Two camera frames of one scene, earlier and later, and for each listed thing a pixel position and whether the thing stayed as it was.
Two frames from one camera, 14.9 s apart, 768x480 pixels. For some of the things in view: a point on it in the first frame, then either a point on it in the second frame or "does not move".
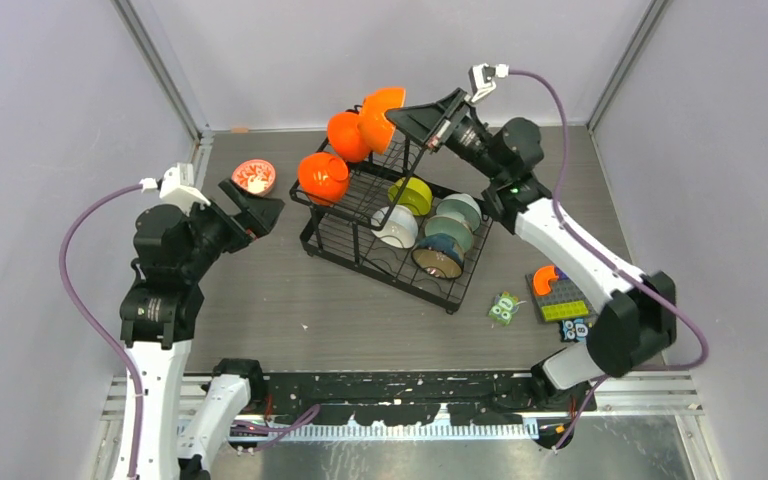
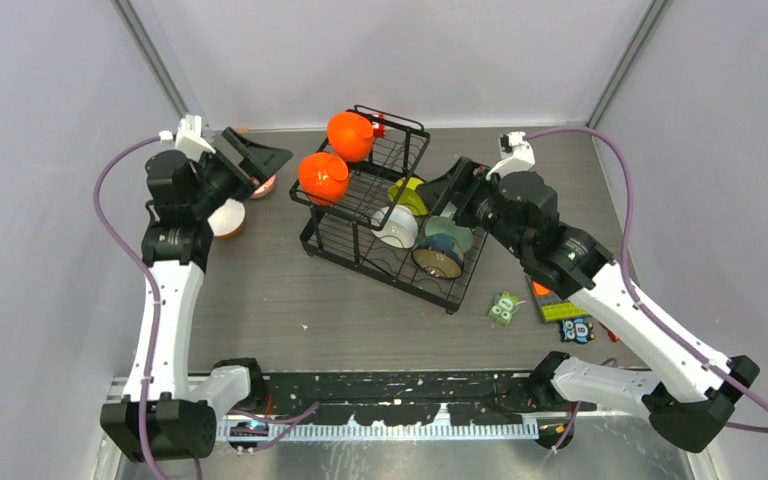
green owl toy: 504,306 does not move
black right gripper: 426,122 → 465,176
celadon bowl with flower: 450,225 does not move
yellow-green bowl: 412,192 does not move
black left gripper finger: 257,213 → 260,163
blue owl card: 574,330 does not move
